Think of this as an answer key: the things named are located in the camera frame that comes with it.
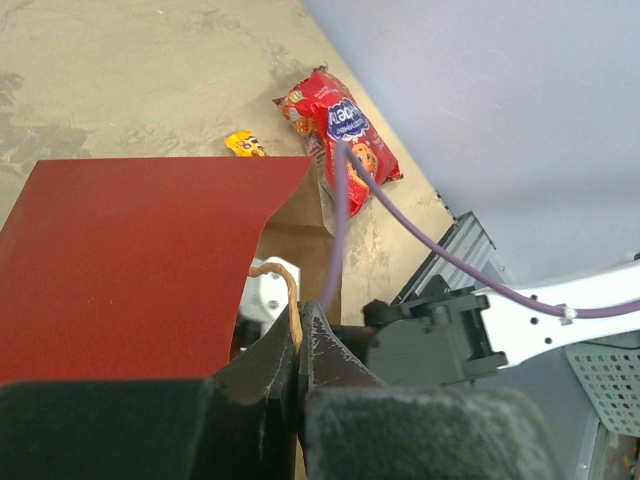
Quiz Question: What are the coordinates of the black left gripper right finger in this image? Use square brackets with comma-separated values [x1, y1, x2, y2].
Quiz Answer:
[299, 301, 560, 479]

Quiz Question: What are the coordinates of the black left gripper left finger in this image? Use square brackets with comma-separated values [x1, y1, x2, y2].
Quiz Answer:
[1, 314, 297, 479]

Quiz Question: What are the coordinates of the red paper bag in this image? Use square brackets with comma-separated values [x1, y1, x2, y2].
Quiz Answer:
[1, 157, 330, 383]

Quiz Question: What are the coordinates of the yellow candy pack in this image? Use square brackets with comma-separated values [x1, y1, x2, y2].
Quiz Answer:
[225, 130, 266, 157]

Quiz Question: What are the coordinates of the red cookie snack bag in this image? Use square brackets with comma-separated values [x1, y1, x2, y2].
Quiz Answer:
[273, 66, 403, 193]

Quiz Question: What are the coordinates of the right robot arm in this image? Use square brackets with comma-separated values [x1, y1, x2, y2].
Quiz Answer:
[365, 259, 639, 386]

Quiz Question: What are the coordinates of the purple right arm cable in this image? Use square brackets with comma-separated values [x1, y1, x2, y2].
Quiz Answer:
[319, 140, 640, 319]

